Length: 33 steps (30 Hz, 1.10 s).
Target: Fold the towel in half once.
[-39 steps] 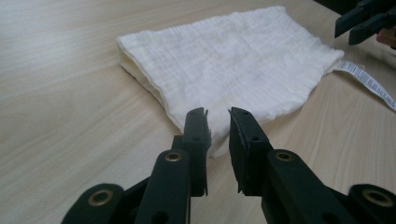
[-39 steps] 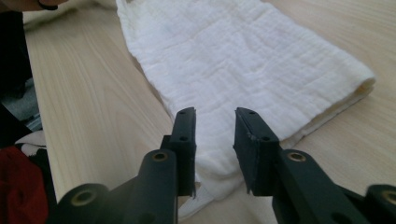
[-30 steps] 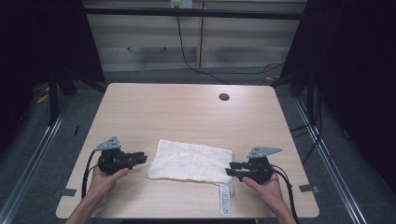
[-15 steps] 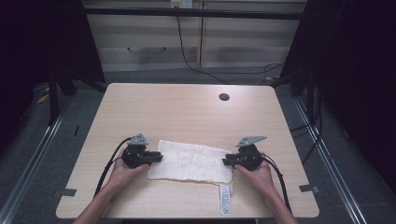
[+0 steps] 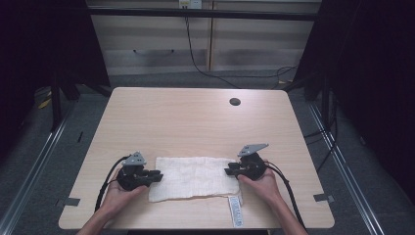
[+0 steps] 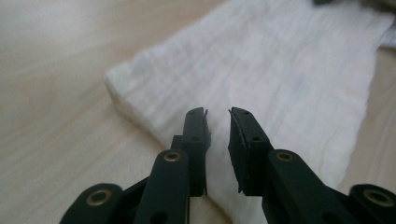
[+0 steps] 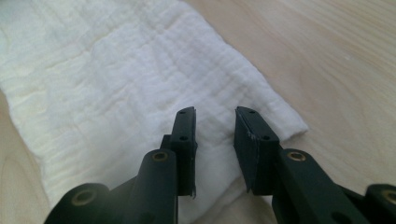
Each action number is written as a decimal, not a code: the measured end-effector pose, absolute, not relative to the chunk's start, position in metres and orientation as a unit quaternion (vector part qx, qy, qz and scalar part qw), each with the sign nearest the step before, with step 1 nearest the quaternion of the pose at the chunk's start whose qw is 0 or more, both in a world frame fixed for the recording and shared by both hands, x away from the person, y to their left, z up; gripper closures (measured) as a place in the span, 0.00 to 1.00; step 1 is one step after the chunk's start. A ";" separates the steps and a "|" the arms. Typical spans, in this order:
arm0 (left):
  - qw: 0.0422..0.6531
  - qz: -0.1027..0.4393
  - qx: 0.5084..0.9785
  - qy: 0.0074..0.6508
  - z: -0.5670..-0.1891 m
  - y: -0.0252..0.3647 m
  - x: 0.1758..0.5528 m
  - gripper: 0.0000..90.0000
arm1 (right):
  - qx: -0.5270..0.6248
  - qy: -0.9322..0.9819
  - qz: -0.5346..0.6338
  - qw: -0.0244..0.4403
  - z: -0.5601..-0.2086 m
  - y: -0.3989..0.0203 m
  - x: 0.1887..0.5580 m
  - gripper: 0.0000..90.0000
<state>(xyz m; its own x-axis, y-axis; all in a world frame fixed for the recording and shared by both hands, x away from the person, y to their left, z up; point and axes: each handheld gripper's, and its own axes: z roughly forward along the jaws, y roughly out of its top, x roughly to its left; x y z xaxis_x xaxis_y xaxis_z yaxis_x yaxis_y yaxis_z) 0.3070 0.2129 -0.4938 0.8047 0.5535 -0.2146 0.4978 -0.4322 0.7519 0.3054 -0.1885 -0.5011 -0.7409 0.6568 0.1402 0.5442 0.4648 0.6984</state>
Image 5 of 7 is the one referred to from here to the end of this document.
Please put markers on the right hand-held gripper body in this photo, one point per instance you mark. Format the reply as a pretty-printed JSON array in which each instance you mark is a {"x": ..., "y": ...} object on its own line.
[{"x": 253, "y": 166}]

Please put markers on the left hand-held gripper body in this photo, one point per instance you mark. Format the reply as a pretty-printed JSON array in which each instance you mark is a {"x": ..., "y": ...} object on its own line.
[{"x": 132, "y": 178}]

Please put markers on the white towel with label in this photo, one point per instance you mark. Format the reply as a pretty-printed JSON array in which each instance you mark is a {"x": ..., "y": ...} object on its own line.
[{"x": 192, "y": 178}]

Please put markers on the person's left hand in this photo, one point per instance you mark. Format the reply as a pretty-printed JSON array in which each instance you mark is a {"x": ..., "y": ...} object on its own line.
[{"x": 120, "y": 199}]

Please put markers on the person's right hand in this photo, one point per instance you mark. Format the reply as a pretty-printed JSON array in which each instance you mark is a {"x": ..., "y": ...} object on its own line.
[{"x": 264, "y": 189}]

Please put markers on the black round table grommet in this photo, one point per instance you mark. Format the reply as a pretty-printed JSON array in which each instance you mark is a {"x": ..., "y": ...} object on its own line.
[{"x": 235, "y": 101}]

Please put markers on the grey tape piece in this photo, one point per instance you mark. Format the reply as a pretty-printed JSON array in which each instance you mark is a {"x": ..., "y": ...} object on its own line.
[
  {"x": 72, "y": 201},
  {"x": 323, "y": 197}
]

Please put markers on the small black floor strip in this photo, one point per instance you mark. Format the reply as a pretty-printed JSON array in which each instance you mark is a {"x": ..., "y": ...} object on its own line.
[{"x": 80, "y": 137}]

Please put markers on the black stand leg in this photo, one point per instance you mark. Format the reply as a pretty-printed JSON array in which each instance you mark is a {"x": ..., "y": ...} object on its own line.
[
  {"x": 325, "y": 104},
  {"x": 56, "y": 104}
]

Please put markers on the yellow floor tape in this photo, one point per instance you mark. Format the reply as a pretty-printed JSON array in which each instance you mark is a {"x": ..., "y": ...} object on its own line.
[{"x": 44, "y": 103}]

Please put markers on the black curtain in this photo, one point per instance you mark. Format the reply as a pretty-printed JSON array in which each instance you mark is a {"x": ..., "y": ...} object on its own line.
[
  {"x": 45, "y": 42},
  {"x": 375, "y": 81}
]

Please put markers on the black horizontal bar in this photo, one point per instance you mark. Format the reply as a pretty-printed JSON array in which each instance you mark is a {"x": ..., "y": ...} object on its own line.
[{"x": 147, "y": 12}]

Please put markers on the metal floor rail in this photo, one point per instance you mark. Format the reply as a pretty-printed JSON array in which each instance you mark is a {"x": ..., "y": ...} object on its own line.
[
  {"x": 29, "y": 176},
  {"x": 345, "y": 176}
]

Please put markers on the white wall socket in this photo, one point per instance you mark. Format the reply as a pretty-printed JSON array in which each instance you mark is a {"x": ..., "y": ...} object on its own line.
[{"x": 190, "y": 4}]

